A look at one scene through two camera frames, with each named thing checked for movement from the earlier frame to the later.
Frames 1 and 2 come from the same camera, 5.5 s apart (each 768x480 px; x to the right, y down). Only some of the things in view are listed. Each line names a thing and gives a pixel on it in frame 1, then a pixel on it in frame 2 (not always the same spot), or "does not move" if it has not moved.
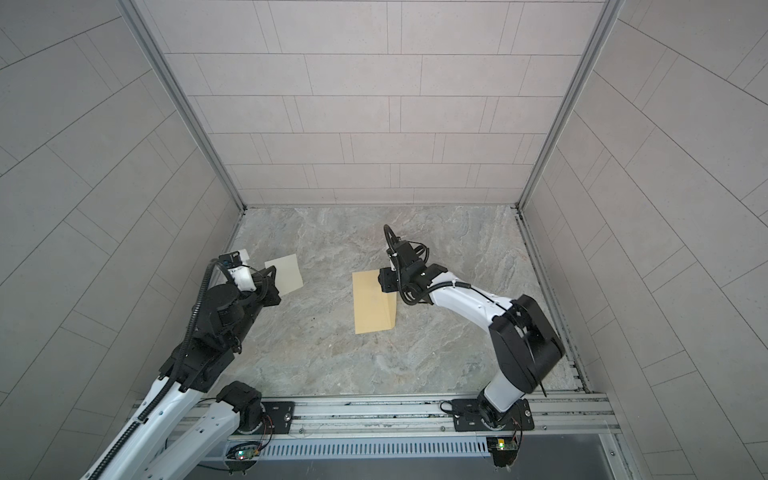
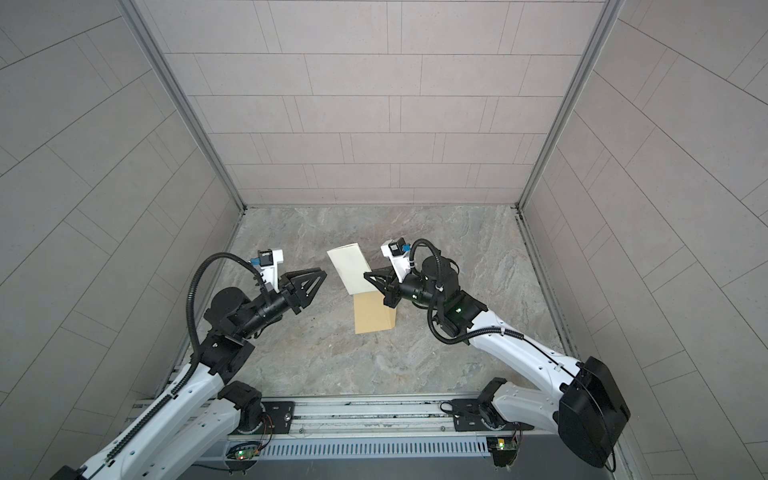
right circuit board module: [504, 450] does not move
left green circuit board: [247, 453] does not move
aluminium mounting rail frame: [563, 418] does not move
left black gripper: [266, 287] -> [293, 293]
